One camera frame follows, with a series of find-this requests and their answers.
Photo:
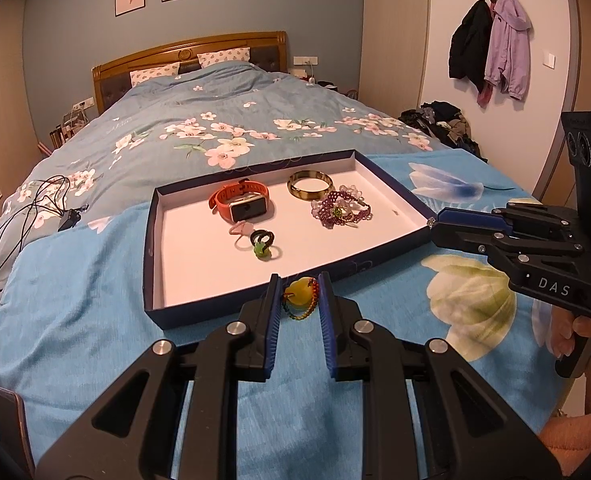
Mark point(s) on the brown smartphone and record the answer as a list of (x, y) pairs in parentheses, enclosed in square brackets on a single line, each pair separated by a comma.
[(8, 425)]

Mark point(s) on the black and green rings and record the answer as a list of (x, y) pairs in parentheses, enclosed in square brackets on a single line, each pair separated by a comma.
[(260, 249)]

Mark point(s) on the pink garment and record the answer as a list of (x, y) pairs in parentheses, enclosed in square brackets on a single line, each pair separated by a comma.
[(485, 95)]

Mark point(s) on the person's right hand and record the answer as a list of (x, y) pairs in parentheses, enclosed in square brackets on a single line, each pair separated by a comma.
[(585, 327)]

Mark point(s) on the purple jacket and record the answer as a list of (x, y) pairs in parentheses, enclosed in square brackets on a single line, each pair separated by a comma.
[(508, 45)]

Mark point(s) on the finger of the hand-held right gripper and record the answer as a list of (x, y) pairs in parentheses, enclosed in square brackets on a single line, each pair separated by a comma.
[(463, 240), (470, 217)]

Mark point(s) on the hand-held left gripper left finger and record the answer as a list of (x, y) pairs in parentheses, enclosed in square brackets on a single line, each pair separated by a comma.
[(274, 325)]

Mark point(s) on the pile of dark clothes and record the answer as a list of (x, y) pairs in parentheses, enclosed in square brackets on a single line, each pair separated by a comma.
[(440, 120)]

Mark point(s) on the black jacket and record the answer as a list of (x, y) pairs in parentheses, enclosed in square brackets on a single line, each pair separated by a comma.
[(468, 45)]

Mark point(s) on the wooden bed headboard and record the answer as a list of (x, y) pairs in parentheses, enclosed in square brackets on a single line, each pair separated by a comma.
[(135, 60)]

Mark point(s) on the grey-blue floral duvet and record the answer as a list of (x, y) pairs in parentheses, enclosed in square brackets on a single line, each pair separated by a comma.
[(185, 105)]

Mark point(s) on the tortoiseshell bangle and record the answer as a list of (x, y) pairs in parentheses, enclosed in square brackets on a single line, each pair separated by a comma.
[(300, 194)]

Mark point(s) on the white wall socket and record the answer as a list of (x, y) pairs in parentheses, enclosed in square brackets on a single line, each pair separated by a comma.
[(83, 105), (305, 60)]

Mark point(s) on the white light switch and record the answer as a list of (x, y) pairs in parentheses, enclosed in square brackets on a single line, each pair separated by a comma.
[(550, 59)]

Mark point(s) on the orange smartwatch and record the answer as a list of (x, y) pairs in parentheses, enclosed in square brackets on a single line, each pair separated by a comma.
[(248, 208)]

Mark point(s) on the navy box lid tray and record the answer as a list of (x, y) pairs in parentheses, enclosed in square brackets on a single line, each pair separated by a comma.
[(190, 260)]

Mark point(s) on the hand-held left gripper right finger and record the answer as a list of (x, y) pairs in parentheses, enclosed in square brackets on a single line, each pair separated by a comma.
[(322, 325)]

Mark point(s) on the light blue flower blanket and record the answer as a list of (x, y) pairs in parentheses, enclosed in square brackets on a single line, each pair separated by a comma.
[(75, 310)]

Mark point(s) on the dotted white pillow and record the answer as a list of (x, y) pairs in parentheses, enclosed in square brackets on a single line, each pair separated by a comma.
[(224, 56), (155, 74)]

